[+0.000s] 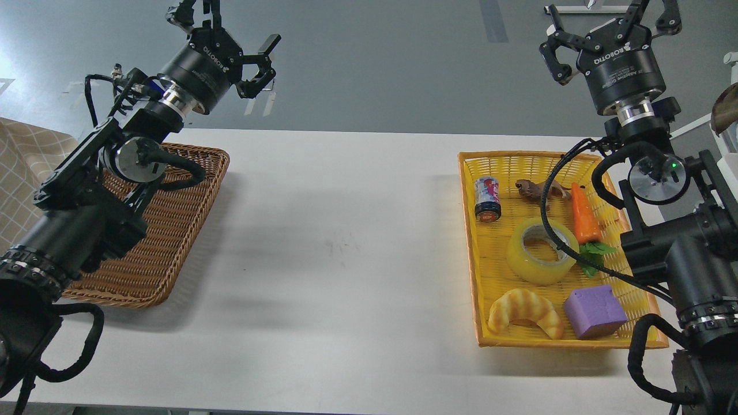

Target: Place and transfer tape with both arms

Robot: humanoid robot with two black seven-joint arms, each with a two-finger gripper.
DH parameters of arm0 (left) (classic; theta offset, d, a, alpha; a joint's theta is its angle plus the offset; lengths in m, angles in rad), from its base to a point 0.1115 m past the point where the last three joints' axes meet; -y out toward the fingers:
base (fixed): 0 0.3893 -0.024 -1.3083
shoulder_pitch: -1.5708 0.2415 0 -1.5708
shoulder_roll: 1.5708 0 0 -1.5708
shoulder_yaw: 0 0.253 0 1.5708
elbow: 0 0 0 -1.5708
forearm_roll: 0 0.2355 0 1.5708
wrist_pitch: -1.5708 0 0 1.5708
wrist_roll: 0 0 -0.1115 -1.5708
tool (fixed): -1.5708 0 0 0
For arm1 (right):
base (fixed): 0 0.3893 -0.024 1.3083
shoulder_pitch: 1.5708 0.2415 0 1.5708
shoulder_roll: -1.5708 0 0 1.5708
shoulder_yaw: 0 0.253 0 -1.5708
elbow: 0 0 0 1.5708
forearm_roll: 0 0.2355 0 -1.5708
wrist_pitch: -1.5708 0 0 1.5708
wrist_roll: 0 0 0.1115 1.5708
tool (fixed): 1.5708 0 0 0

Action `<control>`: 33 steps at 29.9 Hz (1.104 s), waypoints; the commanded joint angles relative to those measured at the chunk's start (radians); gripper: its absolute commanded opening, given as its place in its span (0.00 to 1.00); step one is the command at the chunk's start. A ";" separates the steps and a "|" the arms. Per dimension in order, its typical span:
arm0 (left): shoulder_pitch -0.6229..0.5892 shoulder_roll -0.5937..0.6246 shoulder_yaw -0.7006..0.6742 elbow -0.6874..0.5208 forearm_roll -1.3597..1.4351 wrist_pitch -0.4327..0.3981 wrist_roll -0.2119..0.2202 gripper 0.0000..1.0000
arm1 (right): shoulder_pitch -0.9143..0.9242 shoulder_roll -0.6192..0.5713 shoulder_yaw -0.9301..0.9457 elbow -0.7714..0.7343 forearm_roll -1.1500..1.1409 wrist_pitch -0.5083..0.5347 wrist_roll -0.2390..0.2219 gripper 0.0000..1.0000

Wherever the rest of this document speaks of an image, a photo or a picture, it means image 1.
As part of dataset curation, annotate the small drink can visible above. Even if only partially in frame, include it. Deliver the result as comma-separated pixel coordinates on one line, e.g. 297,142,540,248
474,176,502,223

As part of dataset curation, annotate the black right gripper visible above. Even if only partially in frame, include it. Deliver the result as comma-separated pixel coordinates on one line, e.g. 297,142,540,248
539,0,683,116

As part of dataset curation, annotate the brown wicker basket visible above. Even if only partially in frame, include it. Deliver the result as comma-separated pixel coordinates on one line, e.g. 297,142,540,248
62,142,230,309

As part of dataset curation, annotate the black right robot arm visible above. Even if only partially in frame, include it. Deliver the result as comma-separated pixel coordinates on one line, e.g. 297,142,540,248
539,1,737,414

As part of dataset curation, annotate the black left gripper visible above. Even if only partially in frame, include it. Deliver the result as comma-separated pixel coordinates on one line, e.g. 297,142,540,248
159,0,282,115

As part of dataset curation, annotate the yellow tape roll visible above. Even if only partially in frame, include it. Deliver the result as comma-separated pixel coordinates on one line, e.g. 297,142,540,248
506,218,575,286

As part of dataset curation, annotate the seated person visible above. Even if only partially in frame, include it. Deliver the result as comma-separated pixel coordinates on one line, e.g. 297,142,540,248
710,82,737,135

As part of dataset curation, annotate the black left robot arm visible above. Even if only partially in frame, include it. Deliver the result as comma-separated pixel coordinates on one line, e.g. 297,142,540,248
2,1,281,414

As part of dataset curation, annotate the orange toy carrot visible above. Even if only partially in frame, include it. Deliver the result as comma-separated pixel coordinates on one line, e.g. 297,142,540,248
570,182,616,278

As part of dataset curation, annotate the white stand base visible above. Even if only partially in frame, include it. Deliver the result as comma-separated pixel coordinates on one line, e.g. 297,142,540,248
555,5,629,15

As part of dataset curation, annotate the toy croissant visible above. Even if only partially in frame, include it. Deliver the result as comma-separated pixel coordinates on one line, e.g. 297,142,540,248
487,288,564,340

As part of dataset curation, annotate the beige checkered cloth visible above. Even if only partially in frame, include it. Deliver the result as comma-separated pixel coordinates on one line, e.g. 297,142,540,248
1,118,77,252

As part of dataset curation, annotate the yellow plastic basket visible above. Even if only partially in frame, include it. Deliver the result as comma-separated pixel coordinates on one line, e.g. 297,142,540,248
458,150,661,349

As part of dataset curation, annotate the purple sponge block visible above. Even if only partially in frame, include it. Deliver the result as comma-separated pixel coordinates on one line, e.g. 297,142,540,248
563,285,628,339

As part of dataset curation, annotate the brown toy lion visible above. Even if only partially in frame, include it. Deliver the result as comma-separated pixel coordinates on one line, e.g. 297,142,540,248
515,179,571,211

